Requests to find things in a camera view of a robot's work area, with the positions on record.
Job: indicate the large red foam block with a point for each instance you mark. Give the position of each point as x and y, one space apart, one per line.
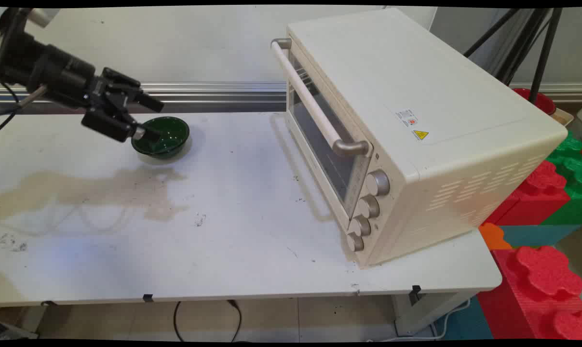
536 289

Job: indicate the orange foam piece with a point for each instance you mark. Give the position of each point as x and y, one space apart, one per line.
494 237

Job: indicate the yellow warning sticker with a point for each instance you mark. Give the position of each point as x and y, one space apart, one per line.
420 135

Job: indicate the black table edge clip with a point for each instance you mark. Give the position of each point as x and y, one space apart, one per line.
415 289
147 298
48 303

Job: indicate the black tripod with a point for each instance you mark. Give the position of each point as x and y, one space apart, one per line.
544 53

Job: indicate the teal foam floor mat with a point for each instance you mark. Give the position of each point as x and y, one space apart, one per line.
464 325

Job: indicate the beige tray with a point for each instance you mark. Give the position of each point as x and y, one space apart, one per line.
563 116

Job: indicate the white printed oven label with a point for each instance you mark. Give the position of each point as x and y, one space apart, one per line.
407 118

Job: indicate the green foam block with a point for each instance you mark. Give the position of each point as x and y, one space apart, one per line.
573 159

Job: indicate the large silver oven knob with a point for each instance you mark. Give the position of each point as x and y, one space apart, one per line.
378 182

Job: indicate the dark green bowl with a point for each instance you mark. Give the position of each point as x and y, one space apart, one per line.
168 137

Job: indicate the aluminium rail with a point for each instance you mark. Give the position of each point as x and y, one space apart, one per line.
213 91

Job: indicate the cream toaster oven body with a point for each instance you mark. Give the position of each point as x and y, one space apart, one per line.
435 82

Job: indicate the red bowl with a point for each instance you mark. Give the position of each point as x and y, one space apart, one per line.
541 102

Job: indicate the teal foam block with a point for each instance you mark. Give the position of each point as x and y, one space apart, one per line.
536 234

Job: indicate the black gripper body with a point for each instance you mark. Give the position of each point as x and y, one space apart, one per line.
61 77

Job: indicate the white table leg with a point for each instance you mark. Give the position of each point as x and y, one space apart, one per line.
430 311

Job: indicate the small red foam block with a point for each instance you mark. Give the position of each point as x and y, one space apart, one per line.
536 197

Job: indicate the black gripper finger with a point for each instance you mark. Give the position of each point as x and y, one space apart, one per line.
107 124
148 100

